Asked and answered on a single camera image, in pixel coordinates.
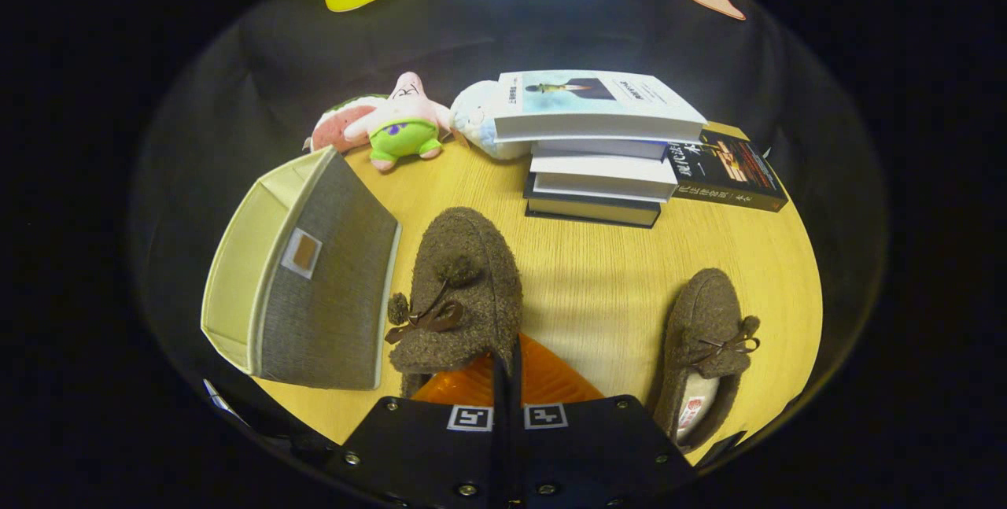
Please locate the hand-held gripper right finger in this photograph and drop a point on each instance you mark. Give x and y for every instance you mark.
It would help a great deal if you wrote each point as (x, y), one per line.
(590, 454)

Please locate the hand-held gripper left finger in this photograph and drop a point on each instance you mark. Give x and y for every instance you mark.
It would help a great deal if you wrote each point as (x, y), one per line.
(425, 454)

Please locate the grey fabric storage box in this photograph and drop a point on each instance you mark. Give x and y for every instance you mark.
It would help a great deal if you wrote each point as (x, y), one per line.
(330, 296)

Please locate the brown fuzzy shoe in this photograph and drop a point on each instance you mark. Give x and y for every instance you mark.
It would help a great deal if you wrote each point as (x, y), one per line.
(464, 257)
(704, 304)

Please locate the dark-covered book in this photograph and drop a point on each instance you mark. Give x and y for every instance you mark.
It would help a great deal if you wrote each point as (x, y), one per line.
(590, 210)

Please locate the thick white book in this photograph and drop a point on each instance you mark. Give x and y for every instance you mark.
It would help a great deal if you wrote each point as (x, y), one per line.
(606, 175)

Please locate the thin white book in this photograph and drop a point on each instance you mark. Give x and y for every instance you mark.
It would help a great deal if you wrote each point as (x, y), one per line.
(606, 149)

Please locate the black book with orange print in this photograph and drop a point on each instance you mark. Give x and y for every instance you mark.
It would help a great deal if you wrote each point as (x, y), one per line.
(728, 171)

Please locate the white plush toy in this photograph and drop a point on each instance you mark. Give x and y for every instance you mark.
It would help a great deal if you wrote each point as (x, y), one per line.
(476, 119)

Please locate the watermelon slice plush toy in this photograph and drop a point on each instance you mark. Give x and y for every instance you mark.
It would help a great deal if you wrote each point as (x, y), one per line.
(334, 127)

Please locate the pink starfish plush toy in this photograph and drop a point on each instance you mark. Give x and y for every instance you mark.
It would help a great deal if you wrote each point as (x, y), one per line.
(409, 108)

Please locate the white book with blue picture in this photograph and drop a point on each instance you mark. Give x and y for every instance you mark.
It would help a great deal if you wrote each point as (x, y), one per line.
(598, 104)

